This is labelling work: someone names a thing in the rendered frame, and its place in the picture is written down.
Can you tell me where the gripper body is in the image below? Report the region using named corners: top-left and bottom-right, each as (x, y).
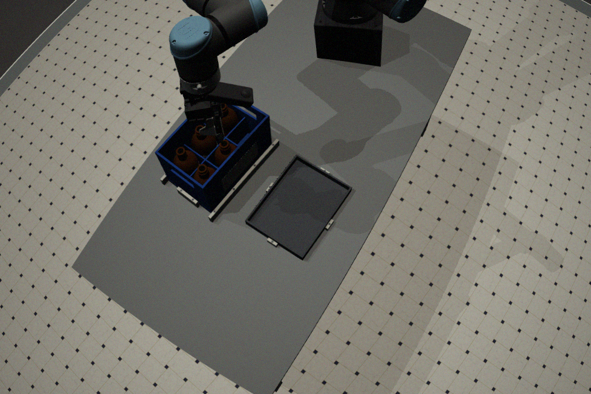
top-left (179, 81), bottom-right (221, 124)

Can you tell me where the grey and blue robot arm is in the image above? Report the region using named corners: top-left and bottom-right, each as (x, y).
top-left (169, 0), bottom-right (427, 108)

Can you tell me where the brown glass bottle with white label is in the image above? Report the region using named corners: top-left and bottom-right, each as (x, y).
top-left (173, 147), bottom-right (199, 176)

